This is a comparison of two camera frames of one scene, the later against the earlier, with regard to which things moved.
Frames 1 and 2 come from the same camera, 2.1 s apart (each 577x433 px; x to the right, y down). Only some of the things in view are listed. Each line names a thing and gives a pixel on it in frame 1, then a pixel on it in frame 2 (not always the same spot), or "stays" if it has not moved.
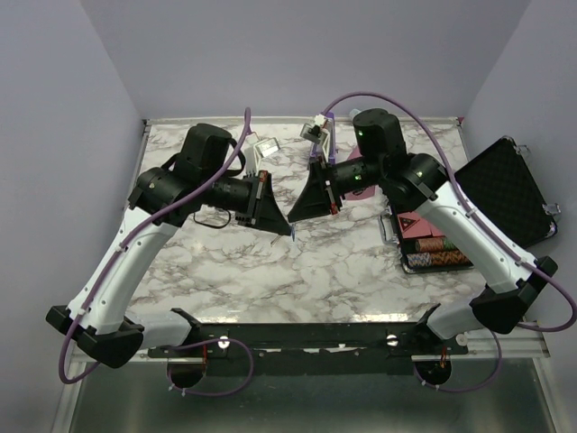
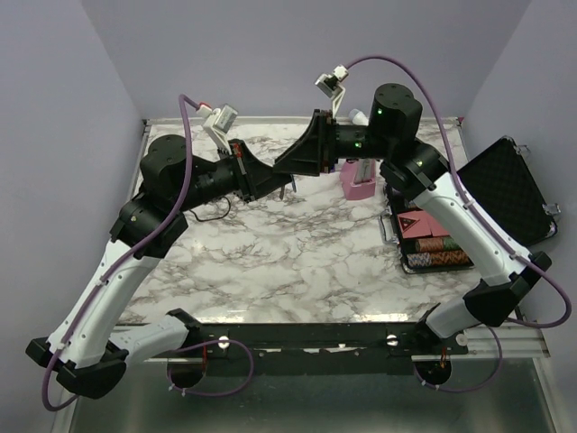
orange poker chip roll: (430, 244) stays
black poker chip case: (500, 184) stays
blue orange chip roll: (443, 259) stays
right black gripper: (316, 200) → (316, 150)
